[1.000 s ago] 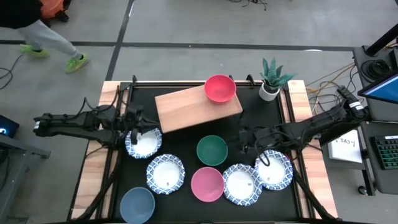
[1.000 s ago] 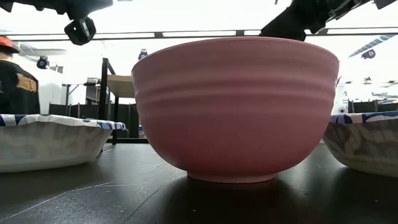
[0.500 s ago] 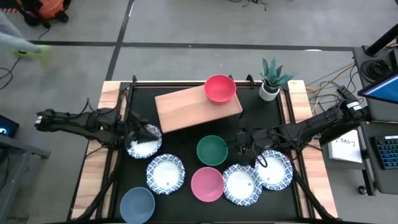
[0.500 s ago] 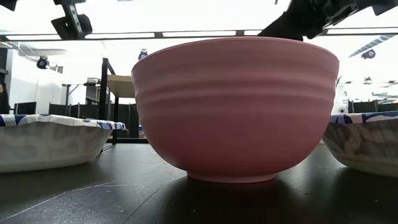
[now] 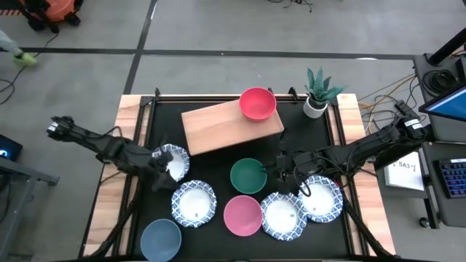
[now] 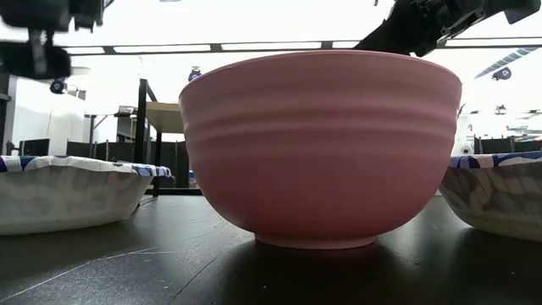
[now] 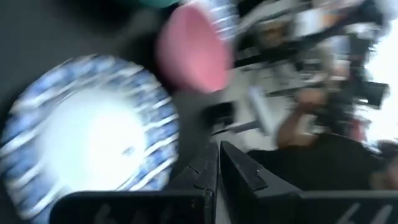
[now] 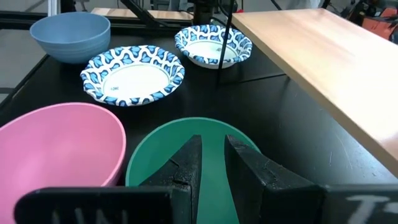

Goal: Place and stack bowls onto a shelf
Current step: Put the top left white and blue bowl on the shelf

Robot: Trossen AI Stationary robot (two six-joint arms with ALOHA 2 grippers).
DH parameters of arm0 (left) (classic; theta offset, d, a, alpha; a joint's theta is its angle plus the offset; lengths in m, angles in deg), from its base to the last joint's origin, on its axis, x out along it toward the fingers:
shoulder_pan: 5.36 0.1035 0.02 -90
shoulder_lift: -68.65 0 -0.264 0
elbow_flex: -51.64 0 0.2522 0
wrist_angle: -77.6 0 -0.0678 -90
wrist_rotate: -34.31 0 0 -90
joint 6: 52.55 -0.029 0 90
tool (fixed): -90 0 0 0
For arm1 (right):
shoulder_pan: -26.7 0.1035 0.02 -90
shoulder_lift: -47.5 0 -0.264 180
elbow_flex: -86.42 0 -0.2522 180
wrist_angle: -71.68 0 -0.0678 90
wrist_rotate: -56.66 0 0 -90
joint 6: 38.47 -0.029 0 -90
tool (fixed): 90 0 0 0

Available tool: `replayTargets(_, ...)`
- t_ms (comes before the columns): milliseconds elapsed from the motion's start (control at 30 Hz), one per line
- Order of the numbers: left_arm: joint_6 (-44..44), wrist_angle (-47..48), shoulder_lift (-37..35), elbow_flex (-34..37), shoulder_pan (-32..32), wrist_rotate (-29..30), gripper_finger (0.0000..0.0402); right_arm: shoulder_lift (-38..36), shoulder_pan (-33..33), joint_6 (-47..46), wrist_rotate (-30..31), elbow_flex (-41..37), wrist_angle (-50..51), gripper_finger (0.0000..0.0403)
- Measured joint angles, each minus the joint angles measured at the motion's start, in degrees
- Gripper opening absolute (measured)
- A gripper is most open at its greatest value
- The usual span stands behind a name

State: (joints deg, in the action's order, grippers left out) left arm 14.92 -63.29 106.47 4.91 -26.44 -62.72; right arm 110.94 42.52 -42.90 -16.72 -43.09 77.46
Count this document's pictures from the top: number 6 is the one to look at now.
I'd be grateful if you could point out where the blue patterned paper plate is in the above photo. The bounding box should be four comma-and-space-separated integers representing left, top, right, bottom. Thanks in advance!
0, 154, 174, 236
439, 150, 542, 242

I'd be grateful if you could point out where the white background appliance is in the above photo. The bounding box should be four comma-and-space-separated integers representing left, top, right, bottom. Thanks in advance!
451, 112, 476, 157

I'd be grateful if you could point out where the black background monitor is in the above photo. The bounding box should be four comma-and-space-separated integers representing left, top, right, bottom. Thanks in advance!
19, 138, 51, 157

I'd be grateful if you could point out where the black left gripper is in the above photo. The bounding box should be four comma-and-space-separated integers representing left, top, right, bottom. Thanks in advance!
0, 0, 105, 80

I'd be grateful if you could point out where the black aluminium table frame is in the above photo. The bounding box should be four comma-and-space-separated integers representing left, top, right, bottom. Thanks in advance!
133, 78, 158, 165

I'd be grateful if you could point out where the black overhead beam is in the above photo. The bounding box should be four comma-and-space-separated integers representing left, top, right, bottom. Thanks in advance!
63, 36, 542, 56

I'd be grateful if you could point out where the pink ribbed plastic bowl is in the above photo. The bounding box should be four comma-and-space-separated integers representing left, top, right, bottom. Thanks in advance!
178, 49, 463, 250

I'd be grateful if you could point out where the black table mat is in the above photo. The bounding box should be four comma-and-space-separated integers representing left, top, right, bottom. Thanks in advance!
0, 193, 542, 305

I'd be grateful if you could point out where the black low partition panel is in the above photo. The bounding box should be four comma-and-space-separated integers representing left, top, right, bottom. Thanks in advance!
473, 135, 542, 154
66, 140, 190, 190

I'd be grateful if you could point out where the wooden board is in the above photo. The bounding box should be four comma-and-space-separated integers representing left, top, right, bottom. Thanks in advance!
145, 101, 203, 197

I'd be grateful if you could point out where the grey background desk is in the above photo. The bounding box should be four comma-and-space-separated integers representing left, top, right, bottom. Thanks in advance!
83, 105, 139, 158

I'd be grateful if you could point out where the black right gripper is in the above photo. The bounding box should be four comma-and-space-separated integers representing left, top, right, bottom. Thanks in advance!
354, 0, 488, 58

